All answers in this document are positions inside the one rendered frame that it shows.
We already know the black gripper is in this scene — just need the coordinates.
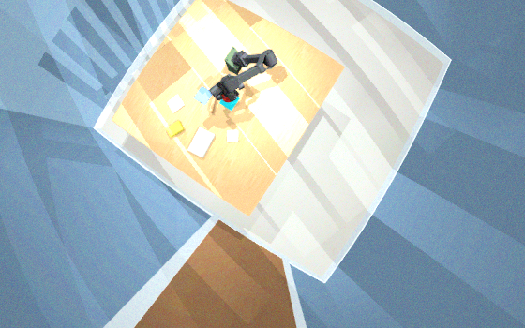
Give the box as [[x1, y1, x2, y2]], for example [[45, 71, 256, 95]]
[[216, 83, 245, 100]]

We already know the yellow block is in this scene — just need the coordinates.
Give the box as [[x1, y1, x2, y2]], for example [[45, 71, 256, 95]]
[[166, 120, 185, 138]]

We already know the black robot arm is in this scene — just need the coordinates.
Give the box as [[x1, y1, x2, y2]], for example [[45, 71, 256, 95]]
[[209, 49, 278, 102]]

